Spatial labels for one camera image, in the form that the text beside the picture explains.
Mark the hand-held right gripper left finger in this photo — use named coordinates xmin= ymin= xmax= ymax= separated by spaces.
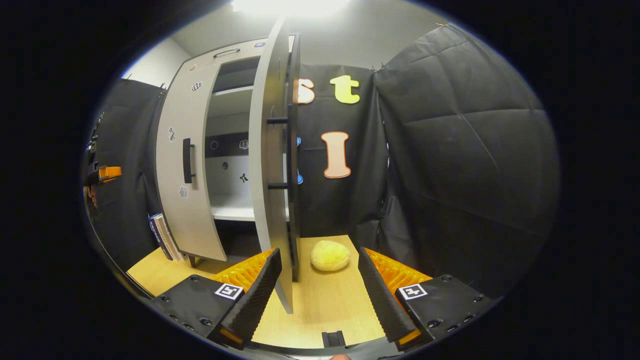
xmin=147 ymin=248 xmax=282 ymax=351

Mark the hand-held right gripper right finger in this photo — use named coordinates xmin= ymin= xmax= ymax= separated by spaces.
xmin=358 ymin=247 xmax=501 ymax=353

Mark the grey shoe cabinet door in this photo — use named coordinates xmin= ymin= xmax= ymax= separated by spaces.
xmin=248 ymin=17 xmax=302 ymax=315
xmin=156 ymin=62 xmax=229 ymax=262

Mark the grey double-door shoe cabinet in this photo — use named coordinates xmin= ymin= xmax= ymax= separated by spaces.
xmin=155 ymin=36 xmax=301 ymax=267

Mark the yellow round sponge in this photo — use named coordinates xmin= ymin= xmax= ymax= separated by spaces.
xmin=310 ymin=240 xmax=351 ymax=272

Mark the black backdrop cloth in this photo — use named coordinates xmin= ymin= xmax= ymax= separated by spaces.
xmin=82 ymin=22 xmax=561 ymax=301

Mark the large ceiling light panel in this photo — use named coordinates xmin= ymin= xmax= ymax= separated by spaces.
xmin=231 ymin=0 xmax=351 ymax=18

